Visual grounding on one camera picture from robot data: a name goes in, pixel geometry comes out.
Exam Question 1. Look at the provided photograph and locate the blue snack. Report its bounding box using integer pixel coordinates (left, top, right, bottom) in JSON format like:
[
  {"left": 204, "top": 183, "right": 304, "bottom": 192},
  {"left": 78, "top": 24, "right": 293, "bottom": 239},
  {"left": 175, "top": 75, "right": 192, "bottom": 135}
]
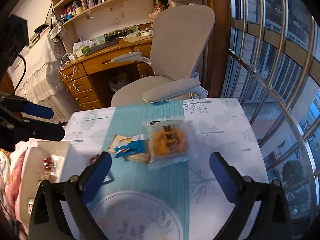
[{"left": 113, "top": 134, "right": 146, "bottom": 158}]

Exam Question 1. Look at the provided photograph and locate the patterned teal tablecloth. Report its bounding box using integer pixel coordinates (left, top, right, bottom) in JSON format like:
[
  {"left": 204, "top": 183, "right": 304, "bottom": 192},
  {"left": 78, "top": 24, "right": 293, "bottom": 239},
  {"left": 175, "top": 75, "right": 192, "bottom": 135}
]
[{"left": 60, "top": 97, "right": 270, "bottom": 240}]

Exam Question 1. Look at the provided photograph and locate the clear glass plate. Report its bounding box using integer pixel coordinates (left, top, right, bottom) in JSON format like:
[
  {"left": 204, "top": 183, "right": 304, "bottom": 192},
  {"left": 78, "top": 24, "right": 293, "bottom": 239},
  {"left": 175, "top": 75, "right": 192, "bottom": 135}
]
[{"left": 92, "top": 191, "right": 184, "bottom": 239}]

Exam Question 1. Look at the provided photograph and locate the wooden desk with drawers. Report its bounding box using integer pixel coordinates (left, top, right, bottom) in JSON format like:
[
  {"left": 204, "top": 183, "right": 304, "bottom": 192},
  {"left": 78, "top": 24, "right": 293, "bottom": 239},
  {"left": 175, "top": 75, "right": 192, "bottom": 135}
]
[{"left": 60, "top": 38, "right": 153, "bottom": 111}]

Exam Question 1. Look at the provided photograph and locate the beige snack bar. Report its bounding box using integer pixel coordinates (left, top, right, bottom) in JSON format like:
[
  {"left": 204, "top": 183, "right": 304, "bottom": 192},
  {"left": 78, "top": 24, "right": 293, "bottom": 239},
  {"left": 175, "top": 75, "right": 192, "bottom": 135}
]
[{"left": 107, "top": 134, "right": 150, "bottom": 164}]

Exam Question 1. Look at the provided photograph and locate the black cable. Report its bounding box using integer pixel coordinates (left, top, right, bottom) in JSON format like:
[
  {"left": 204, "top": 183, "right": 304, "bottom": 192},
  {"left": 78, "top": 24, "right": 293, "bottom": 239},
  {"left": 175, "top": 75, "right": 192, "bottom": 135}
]
[{"left": 12, "top": 54, "right": 27, "bottom": 95}]

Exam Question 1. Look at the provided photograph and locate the white storage bin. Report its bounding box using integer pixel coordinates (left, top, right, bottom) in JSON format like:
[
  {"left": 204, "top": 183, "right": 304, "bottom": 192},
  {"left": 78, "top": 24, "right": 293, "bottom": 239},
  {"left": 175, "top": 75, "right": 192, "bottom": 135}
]
[{"left": 19, "top": 141, "right": 87, "bottom": 228}]

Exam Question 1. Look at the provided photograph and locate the wooden bookshelf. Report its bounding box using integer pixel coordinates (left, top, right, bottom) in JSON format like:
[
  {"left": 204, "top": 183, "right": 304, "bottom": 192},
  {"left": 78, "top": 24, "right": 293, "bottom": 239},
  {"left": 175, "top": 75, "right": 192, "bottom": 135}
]
[{"left": 51, "top": 0, "right": 153, "bottom": 53}]

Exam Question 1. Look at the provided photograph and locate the orange pastry snack bag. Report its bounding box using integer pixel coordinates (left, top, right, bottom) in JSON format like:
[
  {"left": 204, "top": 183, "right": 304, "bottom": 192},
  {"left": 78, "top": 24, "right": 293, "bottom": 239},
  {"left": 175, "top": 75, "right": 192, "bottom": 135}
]
[{"left": 145, "top": 116, "right": 197, "bottom": 169}]

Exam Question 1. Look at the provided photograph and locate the metal window grille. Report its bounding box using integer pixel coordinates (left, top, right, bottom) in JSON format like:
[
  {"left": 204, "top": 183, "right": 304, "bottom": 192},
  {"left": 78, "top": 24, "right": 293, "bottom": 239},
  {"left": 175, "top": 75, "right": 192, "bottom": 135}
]
[{"left": 222, "top": 0, "right": 319, "bottom": 239}]

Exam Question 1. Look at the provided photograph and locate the white charging cable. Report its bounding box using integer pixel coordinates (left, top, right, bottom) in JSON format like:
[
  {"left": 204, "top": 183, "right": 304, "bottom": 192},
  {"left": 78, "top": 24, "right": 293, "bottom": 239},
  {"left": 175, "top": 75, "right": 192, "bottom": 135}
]
[{"left": 59, "top": 52, "right": 81, "bottom": 92}]

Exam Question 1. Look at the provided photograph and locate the pink blanket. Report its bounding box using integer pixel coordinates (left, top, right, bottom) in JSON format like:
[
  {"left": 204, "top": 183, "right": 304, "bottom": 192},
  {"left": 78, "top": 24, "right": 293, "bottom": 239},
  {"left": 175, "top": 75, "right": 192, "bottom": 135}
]
[{"left": 1, "top": 148, "right": 28, "bottom": 239}]

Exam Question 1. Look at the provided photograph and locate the grey office chair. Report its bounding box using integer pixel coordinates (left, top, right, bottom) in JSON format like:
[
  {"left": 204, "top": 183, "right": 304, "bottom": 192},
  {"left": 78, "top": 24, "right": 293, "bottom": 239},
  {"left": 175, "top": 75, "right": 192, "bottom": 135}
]
[{"left": 111, "top": 0, "right": 215, "bottom": 107}]

